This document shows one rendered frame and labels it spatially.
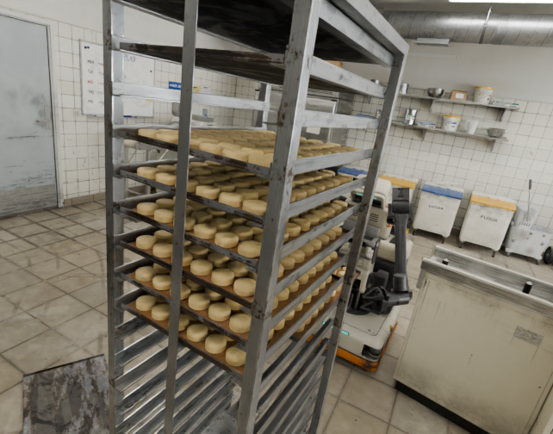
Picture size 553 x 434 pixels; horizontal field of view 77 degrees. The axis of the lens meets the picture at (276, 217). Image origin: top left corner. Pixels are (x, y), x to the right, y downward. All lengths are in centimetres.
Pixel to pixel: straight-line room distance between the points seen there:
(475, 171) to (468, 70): 147
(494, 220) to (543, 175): 103
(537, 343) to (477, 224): 349
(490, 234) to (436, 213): 73
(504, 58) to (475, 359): 462
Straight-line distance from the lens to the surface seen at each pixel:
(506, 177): 608
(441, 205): 545
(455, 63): 608
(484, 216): 548
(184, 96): 71
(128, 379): 123
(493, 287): 210
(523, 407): 236
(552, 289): 239
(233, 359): 84
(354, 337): 243
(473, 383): 234
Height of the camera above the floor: 161
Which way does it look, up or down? 18 degrees down
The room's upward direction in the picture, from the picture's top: 8 degrees clockwise
